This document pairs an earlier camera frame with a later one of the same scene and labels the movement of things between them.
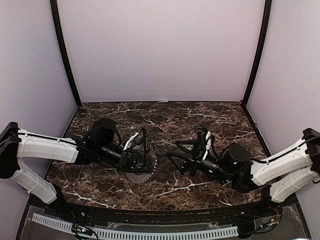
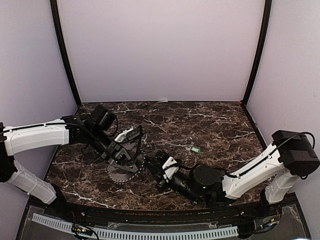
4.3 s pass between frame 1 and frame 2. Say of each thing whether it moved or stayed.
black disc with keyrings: moved
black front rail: stayed
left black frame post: stayed
